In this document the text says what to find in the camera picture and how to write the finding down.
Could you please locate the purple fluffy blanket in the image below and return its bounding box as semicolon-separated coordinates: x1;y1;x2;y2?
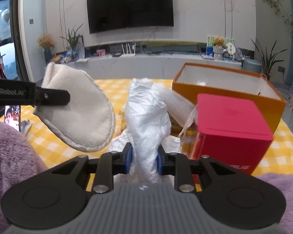
0;122;293;233

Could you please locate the white wifi router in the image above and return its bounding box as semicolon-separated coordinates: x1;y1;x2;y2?
120;43;136;58

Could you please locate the white marble tv cabinet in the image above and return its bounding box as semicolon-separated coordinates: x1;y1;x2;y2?
67;54;241;80

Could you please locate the black wall television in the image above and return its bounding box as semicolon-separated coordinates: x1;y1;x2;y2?
87;0;174;34

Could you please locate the yellow checkered tablecloth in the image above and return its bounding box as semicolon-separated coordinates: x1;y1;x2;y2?
21;79;293;176

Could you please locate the green potted floor plant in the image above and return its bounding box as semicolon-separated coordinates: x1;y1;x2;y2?
251;39;288;80

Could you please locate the hanging ivy vine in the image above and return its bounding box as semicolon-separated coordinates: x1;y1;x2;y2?
262;0;293;35

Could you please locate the dried yellow flower vase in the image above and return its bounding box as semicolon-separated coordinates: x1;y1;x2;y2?
37;33;54;64

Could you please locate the white fleece pouch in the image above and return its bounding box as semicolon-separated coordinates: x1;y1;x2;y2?
33;62;115;152

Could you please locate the teddy bear gift set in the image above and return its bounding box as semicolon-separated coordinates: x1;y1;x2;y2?
206;35;236;60

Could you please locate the clear plastic gift bag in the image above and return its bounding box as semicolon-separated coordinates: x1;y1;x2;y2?
108;78;181;184

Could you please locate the red cube box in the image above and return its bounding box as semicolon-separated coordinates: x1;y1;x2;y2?
189;94;273;174

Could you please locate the orange cardboard box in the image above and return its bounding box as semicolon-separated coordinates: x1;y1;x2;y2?
172;63;286;132

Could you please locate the green plant on cabinet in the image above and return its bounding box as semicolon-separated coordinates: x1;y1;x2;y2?
60;24;83;61

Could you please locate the grey round trash bin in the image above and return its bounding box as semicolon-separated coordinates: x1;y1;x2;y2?
241;58;263;74

